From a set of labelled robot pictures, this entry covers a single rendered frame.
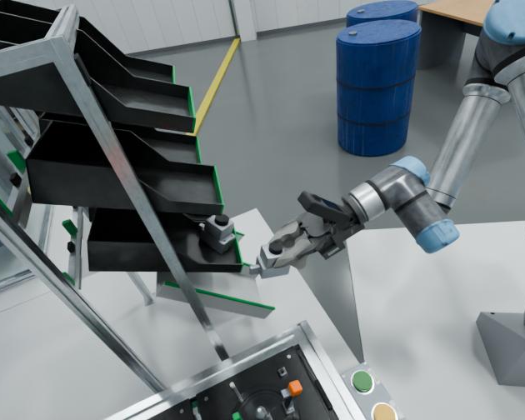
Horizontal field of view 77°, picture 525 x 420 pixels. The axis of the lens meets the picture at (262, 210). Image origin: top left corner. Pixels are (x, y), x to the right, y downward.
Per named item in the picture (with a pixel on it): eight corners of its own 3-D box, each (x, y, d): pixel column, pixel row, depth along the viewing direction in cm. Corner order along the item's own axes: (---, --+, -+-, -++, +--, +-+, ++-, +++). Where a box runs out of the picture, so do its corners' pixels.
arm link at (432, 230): (459, 233, 70) (426, 192, 73) (466, 236, 60) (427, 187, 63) (425, 253, 72) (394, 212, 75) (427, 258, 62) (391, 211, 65)
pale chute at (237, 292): (254, 278, 91) (263, 267, 89) (265, 319, 81) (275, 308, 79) (157, 250, 77) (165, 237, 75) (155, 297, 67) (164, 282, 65)
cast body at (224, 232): (233, 245, 73) (240, 221, 69) (221, 255, 69) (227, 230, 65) (205, 226, 76) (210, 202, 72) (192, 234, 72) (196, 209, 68)
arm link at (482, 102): (480, 41, 79) (395, 227, 85) (490, 15, 69) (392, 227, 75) (537, 50, 74) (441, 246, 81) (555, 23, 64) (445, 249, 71)
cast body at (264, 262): (281, 261, 75) (286, 237, 71) (288, 274, 72) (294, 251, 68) (246, 266, 72) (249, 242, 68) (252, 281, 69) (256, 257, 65)
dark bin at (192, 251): (232, 230, 77) (238, 205, 73) (241, 272, 67) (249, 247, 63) (100, 223, 68) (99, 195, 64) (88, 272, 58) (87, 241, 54)
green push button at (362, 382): (364, 371, 71) (364, 367, 70) (376, 388, 68) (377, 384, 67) (348, 379, 71) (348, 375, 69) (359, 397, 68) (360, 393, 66)
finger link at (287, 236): (273, 261, 75) (311, 245, 73) (262, 247, 71) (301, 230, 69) (271, 250, 77) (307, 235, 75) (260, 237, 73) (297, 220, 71)
